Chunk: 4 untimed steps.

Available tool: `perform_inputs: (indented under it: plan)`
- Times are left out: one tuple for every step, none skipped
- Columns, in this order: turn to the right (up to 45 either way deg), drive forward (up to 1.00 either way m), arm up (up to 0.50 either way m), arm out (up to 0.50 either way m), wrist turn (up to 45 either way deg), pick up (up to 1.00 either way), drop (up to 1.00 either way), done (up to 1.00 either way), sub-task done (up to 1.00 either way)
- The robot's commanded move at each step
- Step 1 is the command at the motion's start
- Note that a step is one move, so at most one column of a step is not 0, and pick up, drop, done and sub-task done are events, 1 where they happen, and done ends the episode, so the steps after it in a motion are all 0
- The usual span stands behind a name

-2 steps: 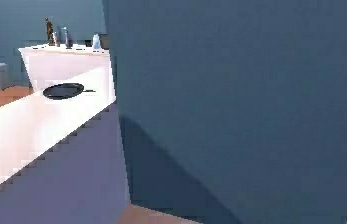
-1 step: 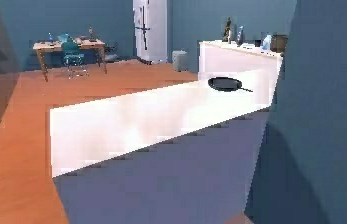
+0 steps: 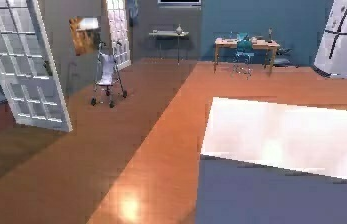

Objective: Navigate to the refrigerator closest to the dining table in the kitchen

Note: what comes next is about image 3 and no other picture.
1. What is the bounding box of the white glazed room door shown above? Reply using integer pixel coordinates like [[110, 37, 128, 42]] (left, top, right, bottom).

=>
[[106, 0, 132, 71], [0, 0, 73, 133]]

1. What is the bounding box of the teal desk chair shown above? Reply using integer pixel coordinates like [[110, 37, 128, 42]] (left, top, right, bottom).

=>
[[231, 32, 255, 79]]

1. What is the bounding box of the black refrigerator handle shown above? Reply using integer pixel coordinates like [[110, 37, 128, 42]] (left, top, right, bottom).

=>
[[328, 4, 347, 60]]

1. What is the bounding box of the wooden desk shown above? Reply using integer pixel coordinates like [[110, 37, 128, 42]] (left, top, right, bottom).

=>
[[213, 37, 281, 75]]

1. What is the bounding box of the grey side table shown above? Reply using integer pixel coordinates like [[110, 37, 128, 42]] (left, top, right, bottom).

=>
[[148, 30, 190, 64]]

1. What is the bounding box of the dark grey office chair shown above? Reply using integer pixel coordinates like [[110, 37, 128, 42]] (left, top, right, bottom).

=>
[[264, 47, 299, 69]]

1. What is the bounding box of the white refrigerator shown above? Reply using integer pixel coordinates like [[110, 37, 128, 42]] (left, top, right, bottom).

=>
[[312, 0, 347, 80]]

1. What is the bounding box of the black wall television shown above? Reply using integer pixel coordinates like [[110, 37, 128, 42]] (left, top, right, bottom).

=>
[[157, 0, 202, 7]]

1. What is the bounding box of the orange framed wall picture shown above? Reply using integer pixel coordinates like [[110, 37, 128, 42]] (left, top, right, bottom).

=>
[[68, 16, 102, 57]]

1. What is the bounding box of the white folding stroller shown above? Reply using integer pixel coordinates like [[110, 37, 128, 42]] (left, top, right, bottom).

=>
[[90, 40, 128, 109]]

